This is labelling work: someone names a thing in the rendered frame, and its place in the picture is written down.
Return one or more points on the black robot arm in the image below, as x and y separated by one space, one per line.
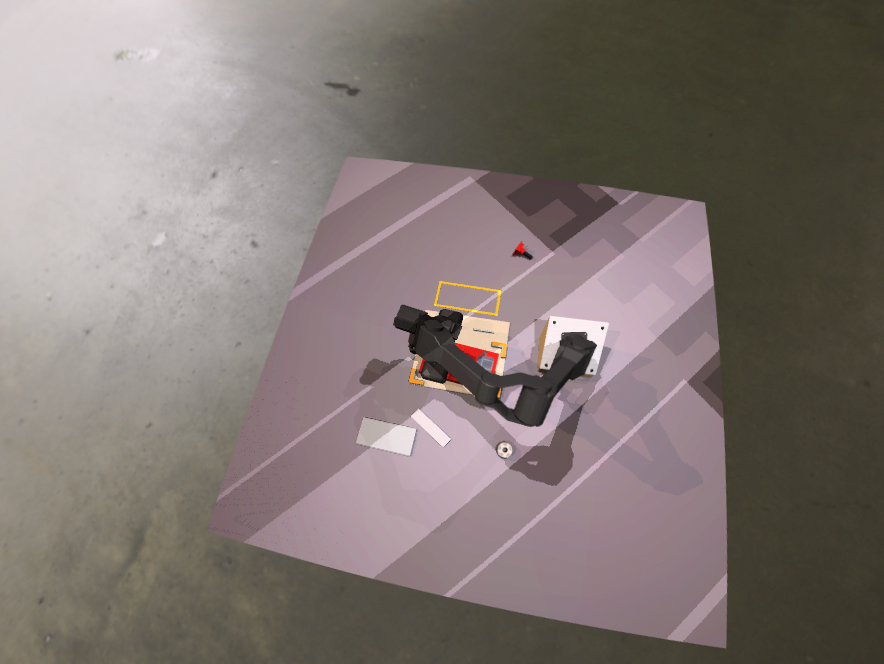
432 339

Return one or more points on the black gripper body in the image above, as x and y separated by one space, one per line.
433 371

